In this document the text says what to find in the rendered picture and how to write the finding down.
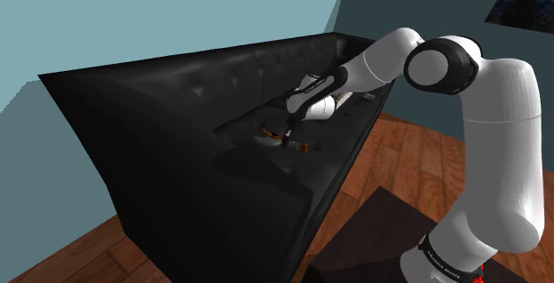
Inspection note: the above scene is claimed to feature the dark blue wall painting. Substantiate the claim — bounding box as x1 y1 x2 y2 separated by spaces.
483 0 554 35

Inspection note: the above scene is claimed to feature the orange and black long object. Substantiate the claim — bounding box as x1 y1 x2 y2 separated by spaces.
261 128 310 155

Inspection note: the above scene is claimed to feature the black leather sofa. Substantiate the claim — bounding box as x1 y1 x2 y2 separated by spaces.
37 32 397 283

